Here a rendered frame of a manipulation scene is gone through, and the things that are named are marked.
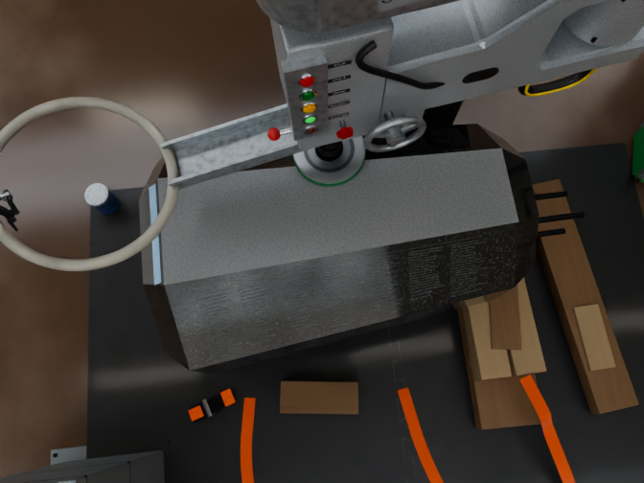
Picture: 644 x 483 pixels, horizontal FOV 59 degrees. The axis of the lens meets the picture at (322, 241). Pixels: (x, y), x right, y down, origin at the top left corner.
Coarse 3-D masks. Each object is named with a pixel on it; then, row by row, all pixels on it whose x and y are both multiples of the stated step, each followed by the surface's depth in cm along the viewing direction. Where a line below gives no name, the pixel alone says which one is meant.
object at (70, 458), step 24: (72, 456) 226; (120, 456) 217; (144, 456) 204; (0, 480) 171; (24, 480) 162; (48, 480) 154; (72, 480) 150; (96, 480) 161; (120, 480) 179; (144, 480) 200
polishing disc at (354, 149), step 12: (348, 144) 169; (360, 144) 169; (300, 156) 168; (312, 156) 168; (348, 156) 168; (360, 156) 168; (300, 168) 167; (312, 168) 167; (324, 168) 167; (336, 168) 167; (348, 168) 167; (324, 180) 166; (336, 180) 166
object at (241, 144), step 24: (240, 120) 151; (264, 120) 153; (288, 120) 153; (384, 120) 145; (168, 144) 152; (192, 144) 155; (216, 144) 155; (240, 144) 154; (264, 144) 153; (288, 144) 147; (192, 168) 155; (216, 168) 149; (240, 168) 151
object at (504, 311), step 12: (516, 288) 219; (492, 300) 218; (504, 300) 218; (516, 300) 217; (492, 312) 216; (504, 312) 216; (516, 312) 216; (492, 324) 215; (504, 324) 215; (516, 324) 215; (492, 336) 214; (504, 336) 214; (516, 336) 214; (492, 348) 213; (504, 348) 213; (516, 348) 213
